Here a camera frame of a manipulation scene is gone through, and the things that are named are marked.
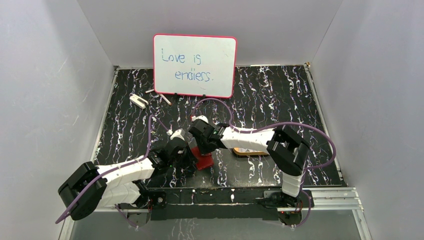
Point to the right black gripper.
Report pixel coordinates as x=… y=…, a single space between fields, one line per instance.
x=203 y=151

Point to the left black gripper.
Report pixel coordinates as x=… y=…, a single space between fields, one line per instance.
x=185 y=156

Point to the red leather card holder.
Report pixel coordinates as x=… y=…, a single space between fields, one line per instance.
x=203 y=160

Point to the tan oval card tray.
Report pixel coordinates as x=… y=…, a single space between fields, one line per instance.
x=244 y=152

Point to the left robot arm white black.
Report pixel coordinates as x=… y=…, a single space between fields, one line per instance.
x=97 y=186

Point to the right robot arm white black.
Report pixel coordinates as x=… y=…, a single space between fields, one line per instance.
x=287 y=149

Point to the white marker pen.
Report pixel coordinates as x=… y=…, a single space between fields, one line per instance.
x=165 y=99

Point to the white board eraser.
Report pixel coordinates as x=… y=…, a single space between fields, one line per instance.
x=138 y=101

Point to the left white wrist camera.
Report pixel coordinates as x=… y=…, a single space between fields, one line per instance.
x=177 y=134

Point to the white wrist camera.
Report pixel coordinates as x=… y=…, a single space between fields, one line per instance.
x=200 y=117
x=177 y=134

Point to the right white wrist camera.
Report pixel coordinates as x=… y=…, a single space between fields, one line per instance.
x=200 y=117

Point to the white board with red frame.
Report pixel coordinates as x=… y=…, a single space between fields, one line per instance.
x=194 y=65

